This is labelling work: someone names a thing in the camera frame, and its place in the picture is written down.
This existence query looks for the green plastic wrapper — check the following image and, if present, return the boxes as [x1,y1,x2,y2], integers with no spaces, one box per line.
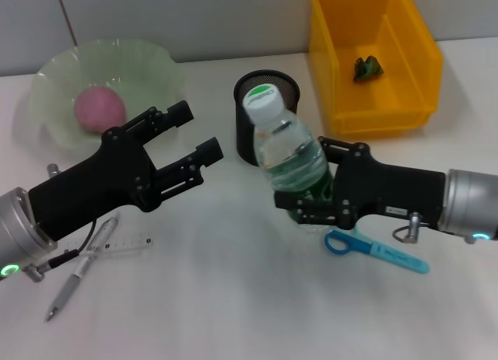
[352,55,384,83]

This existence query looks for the translucent green fruit plate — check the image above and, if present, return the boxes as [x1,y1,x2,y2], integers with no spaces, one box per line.
[29,39,186,155]

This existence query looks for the blue scissors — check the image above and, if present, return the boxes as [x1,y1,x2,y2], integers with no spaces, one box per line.
[324,227,431,274]

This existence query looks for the clear water bottle green label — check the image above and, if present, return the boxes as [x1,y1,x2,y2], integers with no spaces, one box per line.
[243,83,336,236]

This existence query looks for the yellow plastic storage bin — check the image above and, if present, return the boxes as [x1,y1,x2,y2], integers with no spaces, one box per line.
[307,0,444,135]

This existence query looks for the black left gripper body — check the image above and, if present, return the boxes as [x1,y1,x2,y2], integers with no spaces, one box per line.
[29,126,160,243]

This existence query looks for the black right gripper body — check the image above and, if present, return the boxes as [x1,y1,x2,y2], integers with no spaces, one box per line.
[334,144,447,231]

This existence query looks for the black mesh pen cup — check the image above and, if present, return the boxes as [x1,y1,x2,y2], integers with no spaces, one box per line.
[233,69,300,167]

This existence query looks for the transparent plastic ruler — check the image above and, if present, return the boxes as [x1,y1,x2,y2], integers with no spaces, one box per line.
[61,230,153,260]

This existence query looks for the silver ballpoint pen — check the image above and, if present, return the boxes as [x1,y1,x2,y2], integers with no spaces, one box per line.
[44,211,121,323]

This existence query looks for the pink peach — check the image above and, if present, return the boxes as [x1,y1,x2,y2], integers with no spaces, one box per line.
[74,86,128,135]

